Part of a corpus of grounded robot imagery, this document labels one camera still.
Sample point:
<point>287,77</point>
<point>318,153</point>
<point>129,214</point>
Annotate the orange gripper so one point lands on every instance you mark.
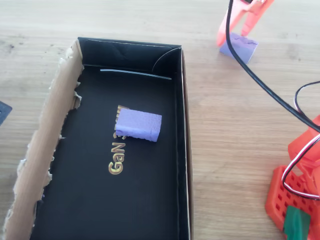
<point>246,10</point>

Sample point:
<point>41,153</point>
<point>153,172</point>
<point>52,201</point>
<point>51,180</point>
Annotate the black cardboard box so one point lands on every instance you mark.
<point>100,200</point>

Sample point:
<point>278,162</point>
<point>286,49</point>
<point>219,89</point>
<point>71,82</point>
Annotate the purple foam block smooth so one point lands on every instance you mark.
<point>140,122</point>

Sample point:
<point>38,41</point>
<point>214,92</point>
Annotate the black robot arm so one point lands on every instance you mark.
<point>3,112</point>

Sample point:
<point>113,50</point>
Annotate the purple foam block rough-topped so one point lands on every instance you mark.
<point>246,50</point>

